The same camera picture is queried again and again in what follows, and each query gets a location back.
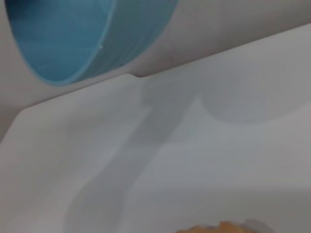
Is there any blue bowl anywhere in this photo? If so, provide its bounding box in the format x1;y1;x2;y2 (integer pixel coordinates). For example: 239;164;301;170
4;0;179;86

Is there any orange striped bread roll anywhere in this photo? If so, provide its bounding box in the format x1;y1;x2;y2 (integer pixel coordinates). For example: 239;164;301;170
174;220;249;233

